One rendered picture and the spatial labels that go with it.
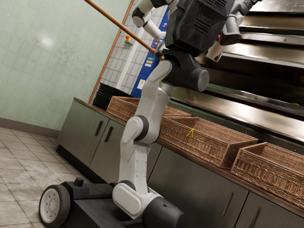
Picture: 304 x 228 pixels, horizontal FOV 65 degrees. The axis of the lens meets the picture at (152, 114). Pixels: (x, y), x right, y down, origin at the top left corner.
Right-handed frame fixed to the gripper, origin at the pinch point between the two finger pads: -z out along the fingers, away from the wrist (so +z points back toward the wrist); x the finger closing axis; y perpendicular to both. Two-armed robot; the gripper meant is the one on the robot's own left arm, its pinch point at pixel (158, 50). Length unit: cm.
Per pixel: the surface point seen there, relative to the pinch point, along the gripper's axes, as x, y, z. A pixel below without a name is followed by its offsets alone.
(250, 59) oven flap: -21, 64, 21
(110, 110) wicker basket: 58, -13, -29
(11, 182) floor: 118, -58, 22
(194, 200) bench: 84, 41, 59
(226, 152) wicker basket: 51, 48, 60
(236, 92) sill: 3, 73, 8
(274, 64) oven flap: -20, 75, 36
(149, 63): -3, 13, -76
